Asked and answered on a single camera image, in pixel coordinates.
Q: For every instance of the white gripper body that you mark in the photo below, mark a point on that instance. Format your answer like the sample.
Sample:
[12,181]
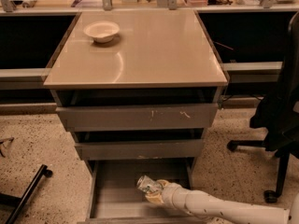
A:
[172,194]

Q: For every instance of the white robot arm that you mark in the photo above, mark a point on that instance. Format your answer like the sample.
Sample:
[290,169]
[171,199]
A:
[200,204]

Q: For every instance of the middle grey drawer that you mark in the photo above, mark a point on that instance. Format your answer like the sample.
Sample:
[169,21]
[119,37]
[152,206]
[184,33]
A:
[139,150]

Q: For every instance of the open bottom grey drawer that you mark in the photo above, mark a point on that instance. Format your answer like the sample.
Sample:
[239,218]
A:
[115,199]

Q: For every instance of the top grey drawer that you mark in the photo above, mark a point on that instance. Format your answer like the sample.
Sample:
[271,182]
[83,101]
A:
[136,117]

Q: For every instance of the grey drawer cabinet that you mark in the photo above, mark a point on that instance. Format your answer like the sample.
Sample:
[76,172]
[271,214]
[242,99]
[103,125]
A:
[159,57]

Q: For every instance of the black office chair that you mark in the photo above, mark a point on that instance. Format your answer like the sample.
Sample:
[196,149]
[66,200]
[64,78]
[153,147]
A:
[278,113]

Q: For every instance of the black chair base leg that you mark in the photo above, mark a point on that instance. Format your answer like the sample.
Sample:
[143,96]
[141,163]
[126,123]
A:
[17,203]

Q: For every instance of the white bowl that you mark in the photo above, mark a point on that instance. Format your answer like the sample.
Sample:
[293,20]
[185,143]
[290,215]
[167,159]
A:
[101,31]

